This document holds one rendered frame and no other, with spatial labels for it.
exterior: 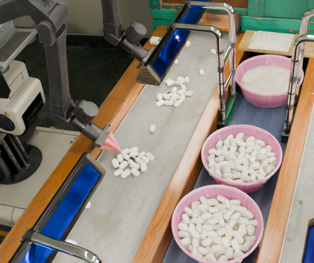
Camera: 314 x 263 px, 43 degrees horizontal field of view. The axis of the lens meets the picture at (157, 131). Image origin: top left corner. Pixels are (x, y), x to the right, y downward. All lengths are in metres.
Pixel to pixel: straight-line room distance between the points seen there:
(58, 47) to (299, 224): 0.86
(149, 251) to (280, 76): 0.93
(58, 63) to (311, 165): 0.86
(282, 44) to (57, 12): 1.04
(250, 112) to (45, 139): 1.20
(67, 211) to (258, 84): 1.04
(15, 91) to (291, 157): 1.14
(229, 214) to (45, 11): 0.78
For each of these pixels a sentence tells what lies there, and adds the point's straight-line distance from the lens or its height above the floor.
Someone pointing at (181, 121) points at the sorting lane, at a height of 0.74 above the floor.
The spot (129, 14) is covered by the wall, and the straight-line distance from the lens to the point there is 3.22.
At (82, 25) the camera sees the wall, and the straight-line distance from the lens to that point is 3.47.
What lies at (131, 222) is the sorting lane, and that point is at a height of 0.74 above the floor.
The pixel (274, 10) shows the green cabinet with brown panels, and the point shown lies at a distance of 1.91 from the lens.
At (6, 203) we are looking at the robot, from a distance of 2.14.
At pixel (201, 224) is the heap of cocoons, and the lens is 1.25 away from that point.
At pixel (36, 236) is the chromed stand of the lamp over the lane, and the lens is 0.87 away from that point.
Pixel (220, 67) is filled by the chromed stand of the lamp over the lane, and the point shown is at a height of 0.97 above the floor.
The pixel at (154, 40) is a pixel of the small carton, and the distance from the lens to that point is 1.94.
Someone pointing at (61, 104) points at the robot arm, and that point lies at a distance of 1.37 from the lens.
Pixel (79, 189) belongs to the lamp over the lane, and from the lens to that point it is 0.96.
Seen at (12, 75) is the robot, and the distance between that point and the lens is 1.79.
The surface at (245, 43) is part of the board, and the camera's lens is 1.87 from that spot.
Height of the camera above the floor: 1.80
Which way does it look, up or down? 44 degrees down
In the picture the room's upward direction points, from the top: 11 degrees counter-clockwise
